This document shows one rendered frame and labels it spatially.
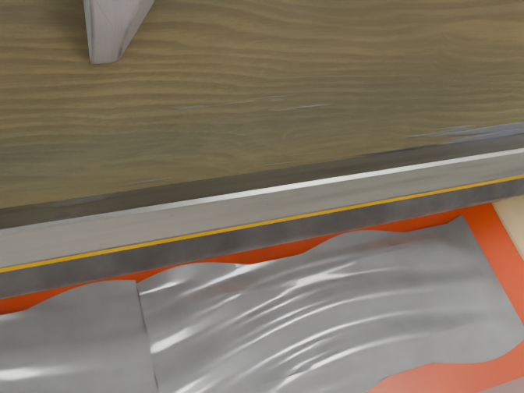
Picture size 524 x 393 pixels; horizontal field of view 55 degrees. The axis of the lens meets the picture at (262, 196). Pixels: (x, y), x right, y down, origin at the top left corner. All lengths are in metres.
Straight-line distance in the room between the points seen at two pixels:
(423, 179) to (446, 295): 0.11
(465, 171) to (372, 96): 0.04
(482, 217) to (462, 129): 0.13
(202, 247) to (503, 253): 0.19
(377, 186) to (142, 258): 0.08
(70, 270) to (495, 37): 0.15
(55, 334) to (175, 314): 0.05
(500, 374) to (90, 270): 0.19
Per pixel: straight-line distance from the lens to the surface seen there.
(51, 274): 0.16
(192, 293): 0.23
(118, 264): 0.16
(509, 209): 0.33
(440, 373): 0.26
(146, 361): 0.22
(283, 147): 0.15
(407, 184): 0.16
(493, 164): 0.18
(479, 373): 0.27
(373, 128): 0.16
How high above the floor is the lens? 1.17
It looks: 56 degrees down
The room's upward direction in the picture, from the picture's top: 22 degrees clockwise
